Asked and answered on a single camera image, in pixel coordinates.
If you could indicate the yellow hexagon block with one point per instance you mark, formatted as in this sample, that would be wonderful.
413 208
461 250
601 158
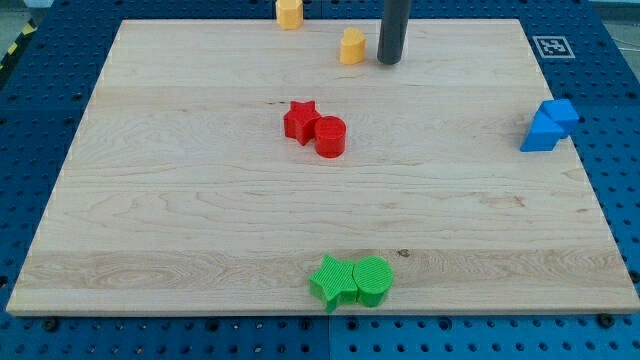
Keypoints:
289 14

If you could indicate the red circle block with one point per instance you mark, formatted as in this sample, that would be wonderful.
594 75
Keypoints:
330 136

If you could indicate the wooden board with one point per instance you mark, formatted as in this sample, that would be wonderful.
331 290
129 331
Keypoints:
182 196

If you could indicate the green star block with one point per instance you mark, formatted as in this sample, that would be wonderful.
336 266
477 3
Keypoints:
333 283

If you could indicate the blue triangle block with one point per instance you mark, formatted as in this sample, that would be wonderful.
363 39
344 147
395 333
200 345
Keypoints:
543 134

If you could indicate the white fiducial marker tag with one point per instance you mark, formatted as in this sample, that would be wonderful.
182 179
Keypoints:
553 47

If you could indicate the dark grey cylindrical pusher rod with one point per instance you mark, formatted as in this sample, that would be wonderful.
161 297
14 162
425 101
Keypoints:
392 34

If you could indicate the blue cube block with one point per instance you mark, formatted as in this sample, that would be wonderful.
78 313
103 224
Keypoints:
562 112

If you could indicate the green circle block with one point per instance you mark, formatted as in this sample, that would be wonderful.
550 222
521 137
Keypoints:
374 277

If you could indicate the red star block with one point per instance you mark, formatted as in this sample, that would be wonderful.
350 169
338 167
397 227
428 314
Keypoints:
299 121

